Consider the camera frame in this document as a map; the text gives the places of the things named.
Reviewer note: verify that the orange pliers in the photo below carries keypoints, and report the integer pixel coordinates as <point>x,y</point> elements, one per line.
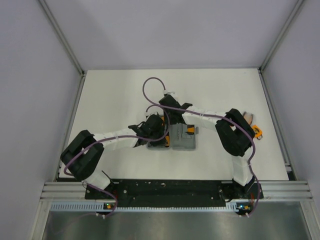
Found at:
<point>249,117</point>

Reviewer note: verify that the grey plastic tool case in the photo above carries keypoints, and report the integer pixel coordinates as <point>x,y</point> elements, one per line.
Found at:
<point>179,140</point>

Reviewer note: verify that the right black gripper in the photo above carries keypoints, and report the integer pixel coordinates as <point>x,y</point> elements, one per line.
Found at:
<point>171,122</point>

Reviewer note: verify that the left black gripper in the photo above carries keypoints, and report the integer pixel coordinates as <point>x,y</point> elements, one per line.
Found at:
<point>158,142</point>

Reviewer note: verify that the orange black screwdriver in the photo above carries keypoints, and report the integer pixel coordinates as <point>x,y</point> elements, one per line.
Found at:
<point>167,141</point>

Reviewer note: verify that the orange tape measure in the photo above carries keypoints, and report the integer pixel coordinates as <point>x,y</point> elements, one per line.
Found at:
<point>258,133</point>

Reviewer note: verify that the white slotted cable duct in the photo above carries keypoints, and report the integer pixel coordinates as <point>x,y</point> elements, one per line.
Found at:
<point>105,207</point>

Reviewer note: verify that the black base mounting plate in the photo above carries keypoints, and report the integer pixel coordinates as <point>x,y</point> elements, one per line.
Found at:
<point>169,193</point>

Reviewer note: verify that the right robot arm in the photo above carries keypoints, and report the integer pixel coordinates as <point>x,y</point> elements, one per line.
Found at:
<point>235,133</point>

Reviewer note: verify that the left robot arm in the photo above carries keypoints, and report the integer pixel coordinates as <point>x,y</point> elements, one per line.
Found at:
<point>82,156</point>

